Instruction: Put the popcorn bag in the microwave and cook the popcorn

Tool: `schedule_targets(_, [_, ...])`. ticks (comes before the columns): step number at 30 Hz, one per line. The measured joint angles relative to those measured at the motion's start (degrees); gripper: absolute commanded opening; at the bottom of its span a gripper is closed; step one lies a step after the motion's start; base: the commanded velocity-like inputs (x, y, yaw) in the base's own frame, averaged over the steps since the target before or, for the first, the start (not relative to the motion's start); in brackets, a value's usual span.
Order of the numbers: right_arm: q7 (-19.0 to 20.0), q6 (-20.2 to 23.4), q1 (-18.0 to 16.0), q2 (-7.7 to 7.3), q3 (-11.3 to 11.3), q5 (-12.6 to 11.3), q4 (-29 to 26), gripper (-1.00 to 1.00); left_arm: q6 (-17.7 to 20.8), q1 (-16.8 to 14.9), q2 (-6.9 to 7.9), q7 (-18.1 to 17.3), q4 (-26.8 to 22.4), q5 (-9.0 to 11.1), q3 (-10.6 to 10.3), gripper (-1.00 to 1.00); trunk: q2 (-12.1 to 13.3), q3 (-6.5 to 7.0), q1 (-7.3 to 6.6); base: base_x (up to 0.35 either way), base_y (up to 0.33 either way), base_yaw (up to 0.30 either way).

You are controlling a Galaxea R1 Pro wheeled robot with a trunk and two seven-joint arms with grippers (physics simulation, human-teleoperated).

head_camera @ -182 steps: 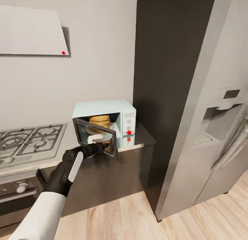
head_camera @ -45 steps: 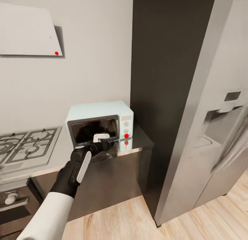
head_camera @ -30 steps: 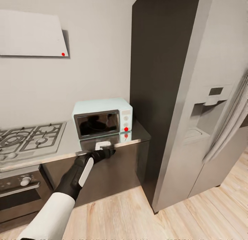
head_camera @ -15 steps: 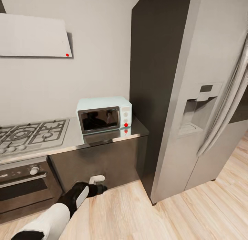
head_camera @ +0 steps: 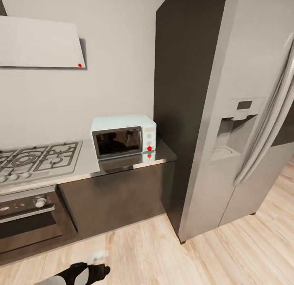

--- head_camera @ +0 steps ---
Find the microwave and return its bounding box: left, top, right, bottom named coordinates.
left=90, top=113, right=156, bottom=160

